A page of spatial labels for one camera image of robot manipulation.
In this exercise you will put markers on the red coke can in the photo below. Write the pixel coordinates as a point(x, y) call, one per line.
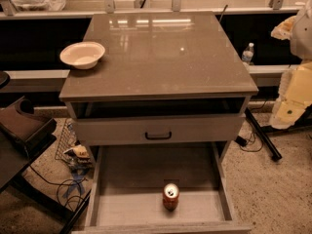
point(170, 196)

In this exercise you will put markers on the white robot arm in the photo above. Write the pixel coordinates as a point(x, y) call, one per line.
point(295, 89)

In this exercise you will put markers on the open middle drawer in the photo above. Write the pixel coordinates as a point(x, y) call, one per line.
point(127, 191)

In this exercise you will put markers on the grey cabinet with glossy top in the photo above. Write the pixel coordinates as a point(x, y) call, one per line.
point(159, 65)

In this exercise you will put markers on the white bowl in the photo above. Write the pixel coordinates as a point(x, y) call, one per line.
point(83, 55)

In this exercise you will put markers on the small snack bag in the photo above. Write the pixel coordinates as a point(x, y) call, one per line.
point(77, 155)

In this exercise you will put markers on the clear plastic water bottle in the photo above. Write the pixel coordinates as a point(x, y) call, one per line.
point(248, 54)

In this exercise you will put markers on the black metal stand leg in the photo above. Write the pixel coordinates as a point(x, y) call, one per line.
point(275, 154)

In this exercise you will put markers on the dark brown chair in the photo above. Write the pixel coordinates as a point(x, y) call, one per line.
point(24, 137)

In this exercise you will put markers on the black drawer handle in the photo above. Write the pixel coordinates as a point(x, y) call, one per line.
point(163, 136)

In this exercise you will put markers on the wire mesh basket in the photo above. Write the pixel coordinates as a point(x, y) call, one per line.
point(66, 140)

